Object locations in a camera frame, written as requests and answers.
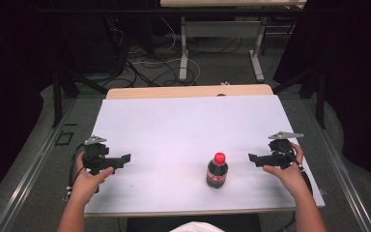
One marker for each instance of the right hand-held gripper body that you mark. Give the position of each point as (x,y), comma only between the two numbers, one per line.
(281,150)

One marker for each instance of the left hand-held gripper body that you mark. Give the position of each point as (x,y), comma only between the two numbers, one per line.
(96,154)

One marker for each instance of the red bottle cap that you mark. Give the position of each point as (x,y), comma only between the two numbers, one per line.
(219,158)

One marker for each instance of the dark cola bottle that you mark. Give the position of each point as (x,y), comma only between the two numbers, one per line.
(217,174)

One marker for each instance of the person's right hand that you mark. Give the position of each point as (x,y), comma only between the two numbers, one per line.
(286,175)

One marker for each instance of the person's left hand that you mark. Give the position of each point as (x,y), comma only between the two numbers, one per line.
(88,180)

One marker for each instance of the white table mat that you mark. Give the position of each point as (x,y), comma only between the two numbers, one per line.
(180,135)

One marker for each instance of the person's dark pants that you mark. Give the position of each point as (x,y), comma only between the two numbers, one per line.
(148,225)

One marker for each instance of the black metal stand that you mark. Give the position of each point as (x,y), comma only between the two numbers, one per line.
(312,87)
(61,90)

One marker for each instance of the person's white shirt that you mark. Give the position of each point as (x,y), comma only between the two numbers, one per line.
(196,227)

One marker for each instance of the white desk with metal legs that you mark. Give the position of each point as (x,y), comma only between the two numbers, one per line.
(222,29)

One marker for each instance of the aluminium floor rail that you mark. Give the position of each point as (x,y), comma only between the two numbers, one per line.
(29,170)
(341,170)

